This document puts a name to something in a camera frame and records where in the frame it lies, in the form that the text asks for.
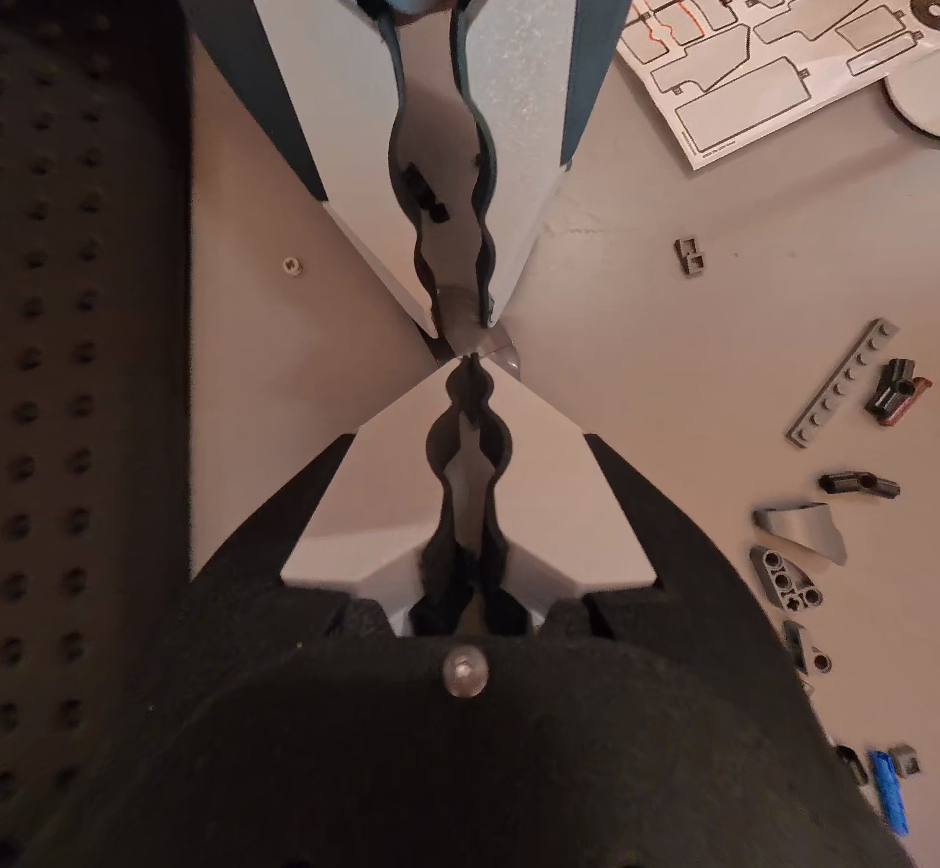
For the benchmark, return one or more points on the lego sticker sheet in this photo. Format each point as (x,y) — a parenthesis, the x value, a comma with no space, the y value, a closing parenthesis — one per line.
(734,97)

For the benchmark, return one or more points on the white stand base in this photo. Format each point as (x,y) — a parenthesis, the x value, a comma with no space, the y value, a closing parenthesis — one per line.
(918,100)

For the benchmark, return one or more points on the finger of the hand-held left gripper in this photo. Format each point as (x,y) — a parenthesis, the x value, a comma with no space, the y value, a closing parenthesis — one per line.
(330,111)
(529,75)

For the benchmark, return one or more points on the small grey lego cube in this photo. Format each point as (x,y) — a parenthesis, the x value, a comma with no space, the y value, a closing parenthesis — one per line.
(905,759)

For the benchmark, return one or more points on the grey domed lego assembly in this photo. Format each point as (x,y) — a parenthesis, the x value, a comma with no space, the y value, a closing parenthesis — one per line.
(466,335)

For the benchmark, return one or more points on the long grey lego plate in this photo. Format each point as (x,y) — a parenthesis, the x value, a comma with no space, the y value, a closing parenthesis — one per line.
(844,383)

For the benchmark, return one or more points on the silver table screw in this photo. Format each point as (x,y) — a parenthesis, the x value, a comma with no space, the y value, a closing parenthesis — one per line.
(292,265)

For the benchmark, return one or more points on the black technic bush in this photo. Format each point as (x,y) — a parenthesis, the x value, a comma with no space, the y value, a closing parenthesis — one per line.
(435,211)

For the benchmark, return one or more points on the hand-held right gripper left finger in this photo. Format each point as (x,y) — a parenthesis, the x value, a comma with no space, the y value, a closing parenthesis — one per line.
(367,515)

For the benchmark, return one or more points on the dark grey curved technic beam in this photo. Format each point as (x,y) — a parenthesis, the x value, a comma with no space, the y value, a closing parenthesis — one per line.
(764,567)

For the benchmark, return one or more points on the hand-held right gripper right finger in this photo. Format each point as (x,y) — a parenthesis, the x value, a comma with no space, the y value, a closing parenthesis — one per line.
(573,515)

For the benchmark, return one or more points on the black connector with brown pin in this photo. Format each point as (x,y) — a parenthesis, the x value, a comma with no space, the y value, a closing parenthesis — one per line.
(892,391)

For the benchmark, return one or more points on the grey round technic connector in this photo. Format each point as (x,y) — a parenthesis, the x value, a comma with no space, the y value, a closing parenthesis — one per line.
(821,662)

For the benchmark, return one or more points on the grey curved lego panel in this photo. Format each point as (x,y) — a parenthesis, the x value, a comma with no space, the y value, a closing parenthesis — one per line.
(804,530)

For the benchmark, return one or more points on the small dark grey technic beam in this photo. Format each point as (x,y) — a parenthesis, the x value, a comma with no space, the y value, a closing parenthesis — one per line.
(794,644)

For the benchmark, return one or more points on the black angled technic connector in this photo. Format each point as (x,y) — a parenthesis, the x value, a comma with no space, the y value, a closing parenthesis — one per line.
(859,484)

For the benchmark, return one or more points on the small grey lego bracket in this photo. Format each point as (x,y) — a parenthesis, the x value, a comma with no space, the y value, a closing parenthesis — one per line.
(687,267)

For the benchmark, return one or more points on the black technic pin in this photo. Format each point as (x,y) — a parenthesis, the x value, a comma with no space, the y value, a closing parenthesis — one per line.
(415,179)

